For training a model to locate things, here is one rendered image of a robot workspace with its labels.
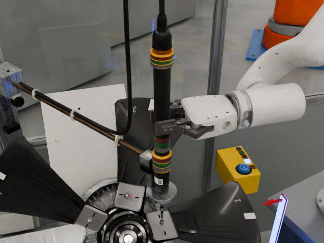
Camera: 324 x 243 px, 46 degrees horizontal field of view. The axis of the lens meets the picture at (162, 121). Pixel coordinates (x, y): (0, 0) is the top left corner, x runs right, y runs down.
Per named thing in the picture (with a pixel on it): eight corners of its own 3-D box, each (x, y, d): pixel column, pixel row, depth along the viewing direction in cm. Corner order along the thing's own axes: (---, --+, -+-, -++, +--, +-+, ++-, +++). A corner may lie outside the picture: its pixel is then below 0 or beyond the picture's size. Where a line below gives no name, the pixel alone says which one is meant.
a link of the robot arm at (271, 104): (234, 83, 87) (253, 97, 78) (286, 76, 89) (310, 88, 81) (233, 117, 90) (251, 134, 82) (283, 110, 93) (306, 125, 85)
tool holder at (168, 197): (134, 191, 92) (133, 159, 86) (154, 175, 96) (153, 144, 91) (163, 209, 87) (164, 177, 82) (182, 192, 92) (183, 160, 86)
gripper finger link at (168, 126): (191, 138, 78) (158, 143, 76) (185, 129, 80) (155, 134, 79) (191, 125, 76) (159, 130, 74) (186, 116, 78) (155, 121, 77)
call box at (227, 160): (214, 170, 147) (216, 149, 141) (238, 166, 149) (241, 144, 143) (231, 200, 134) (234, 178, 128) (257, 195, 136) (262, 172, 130)
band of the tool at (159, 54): (145, 65, 72) (145, 51, 70) (160, 58, 75) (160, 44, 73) (163, 72, 70) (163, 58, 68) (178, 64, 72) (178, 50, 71)
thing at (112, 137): (13, 87, 116) (12, 83, 115) (18, 85, 117) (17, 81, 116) (147, 161, 88) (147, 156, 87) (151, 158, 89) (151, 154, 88)
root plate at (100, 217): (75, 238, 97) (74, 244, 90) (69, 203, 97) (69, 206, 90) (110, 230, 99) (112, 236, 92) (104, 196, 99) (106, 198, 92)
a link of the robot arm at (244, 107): (250, 136, 82) (237, 139, 82) (233, 114, 89) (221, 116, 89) (256, 103, 78) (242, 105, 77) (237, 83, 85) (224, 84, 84)
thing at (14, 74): (-10, 89, 122) (-18, 65, 117) (9, 81, 126) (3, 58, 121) (8, 101, 116) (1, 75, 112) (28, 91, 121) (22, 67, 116)
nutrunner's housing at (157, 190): (150, 201, 92) (146, 15, 66) (160, 192, 95) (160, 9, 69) (163, 209, 90) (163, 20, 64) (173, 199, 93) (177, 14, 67)
